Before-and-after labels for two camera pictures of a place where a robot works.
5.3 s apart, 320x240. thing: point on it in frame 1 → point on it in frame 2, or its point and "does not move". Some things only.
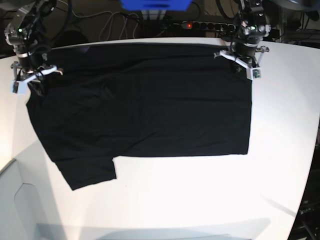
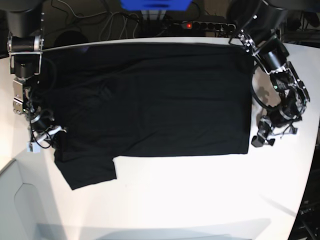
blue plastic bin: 155,5 does not move
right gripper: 253,61 → 276,123
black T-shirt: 100,102 does not move
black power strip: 207,25 does not move
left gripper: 24,75 → 42,130
